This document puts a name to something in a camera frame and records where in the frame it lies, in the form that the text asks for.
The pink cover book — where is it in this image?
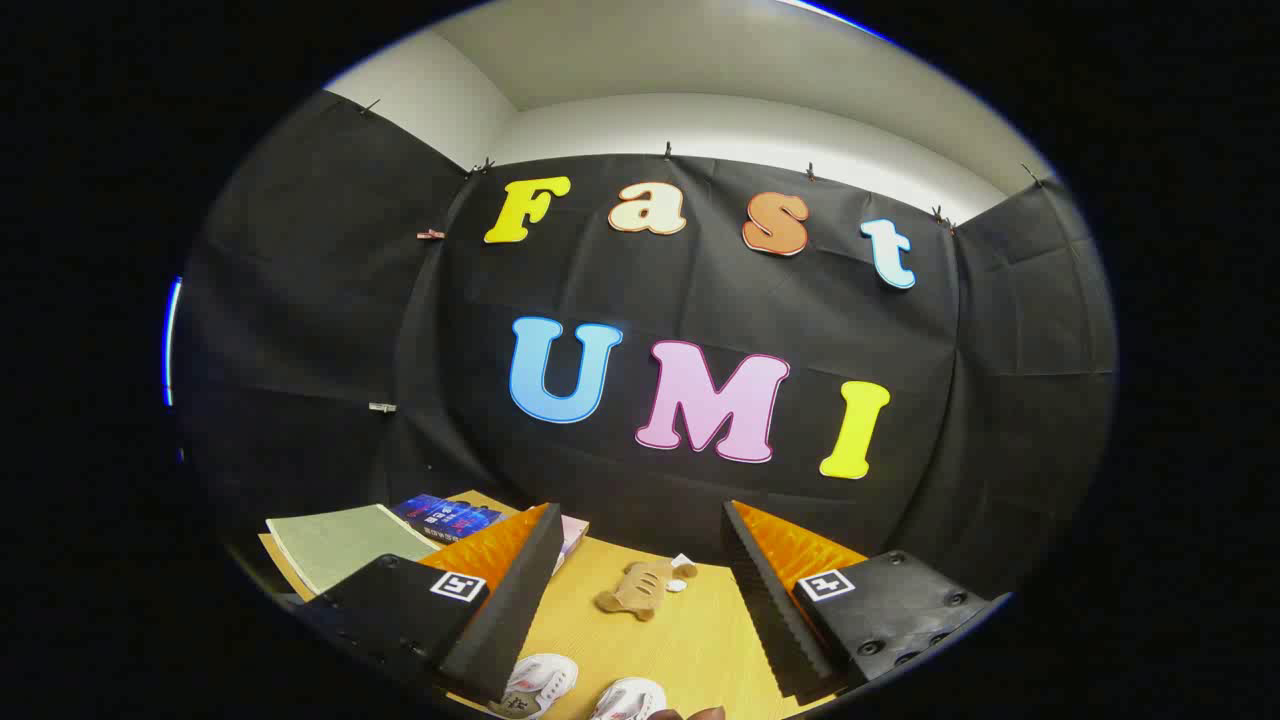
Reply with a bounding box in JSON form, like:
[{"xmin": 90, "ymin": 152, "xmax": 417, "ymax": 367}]
[{"xmin": 553, "ymin": 514, "xmax": 591, "ymax": 577}]

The white canvas shoe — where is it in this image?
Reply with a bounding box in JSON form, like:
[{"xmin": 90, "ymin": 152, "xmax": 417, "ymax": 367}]
[
  {"xmin": 487, "ymin": 653, "xmax": 579, "ymax": 720},
  {"xmin": 590, "ymin": 677, "xmax": 668, "ymax": 720}
]

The dark blue book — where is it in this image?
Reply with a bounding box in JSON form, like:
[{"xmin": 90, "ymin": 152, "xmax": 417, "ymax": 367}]
[{"xmin": 391, "ymin": 493, "xmax": 505, "ymax": 545}]

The green fabric storage box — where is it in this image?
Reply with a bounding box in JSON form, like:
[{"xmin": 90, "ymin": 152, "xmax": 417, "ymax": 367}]
[{"xmin": 266, "ymin": 503, "xmax": 441, "ymax": 597}]

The brown bread plush toy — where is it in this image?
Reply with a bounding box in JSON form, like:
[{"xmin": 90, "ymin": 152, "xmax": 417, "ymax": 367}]
[{"xmin": 595, "ymin": 553, "xmax": 699, "ymax": 622}]

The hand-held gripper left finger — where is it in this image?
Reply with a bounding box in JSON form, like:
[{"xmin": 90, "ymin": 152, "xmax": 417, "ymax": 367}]
[{"xmin": 300, "ymin": 503, "xmax": 564, "ymax": 704}]

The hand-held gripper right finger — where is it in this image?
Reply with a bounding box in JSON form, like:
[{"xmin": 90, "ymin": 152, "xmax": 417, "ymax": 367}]
[{"xmin": 722, "ymin": 500, "xmax": 1011, "ymax": 701}]

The black backdrop cloth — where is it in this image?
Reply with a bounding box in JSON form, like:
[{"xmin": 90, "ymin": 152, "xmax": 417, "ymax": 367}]
[{"xmin": 175, "ymin": 90, "xmax": 1116, "ymax": 601}]

